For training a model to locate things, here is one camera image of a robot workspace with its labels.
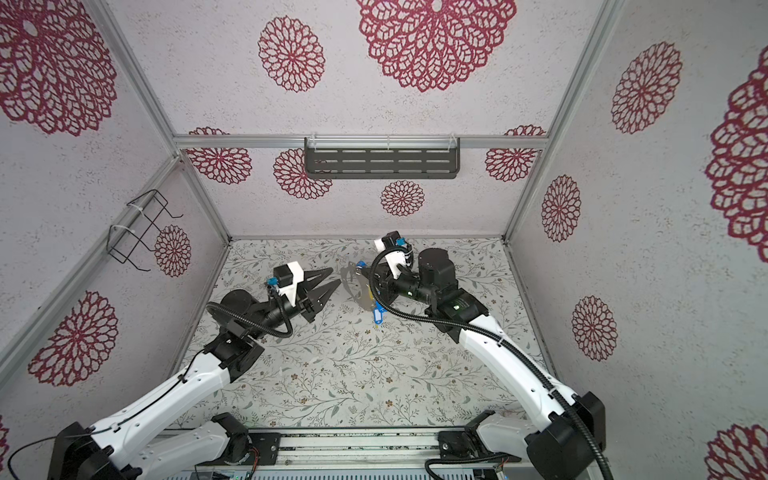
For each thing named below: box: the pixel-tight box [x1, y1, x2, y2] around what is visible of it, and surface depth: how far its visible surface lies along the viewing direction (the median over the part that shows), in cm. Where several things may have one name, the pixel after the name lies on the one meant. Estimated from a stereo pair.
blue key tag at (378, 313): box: [373, 300, 387, 325], surface depth 76 cm
